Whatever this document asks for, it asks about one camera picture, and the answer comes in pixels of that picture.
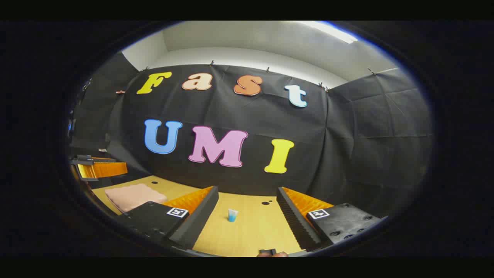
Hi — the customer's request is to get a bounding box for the pink suitcase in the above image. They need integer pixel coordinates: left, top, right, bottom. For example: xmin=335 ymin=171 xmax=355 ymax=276
xmin=105 ymin=183 xmax=167 ymax=213

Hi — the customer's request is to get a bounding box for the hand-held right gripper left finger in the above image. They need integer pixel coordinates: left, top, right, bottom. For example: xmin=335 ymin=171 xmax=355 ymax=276
xmin=116 ymin=185 xmax=219 ymax=251

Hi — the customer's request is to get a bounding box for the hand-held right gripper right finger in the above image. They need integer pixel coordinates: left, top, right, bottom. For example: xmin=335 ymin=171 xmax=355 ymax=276
xmin=276 ymin=187 xmax=388 ymax=252

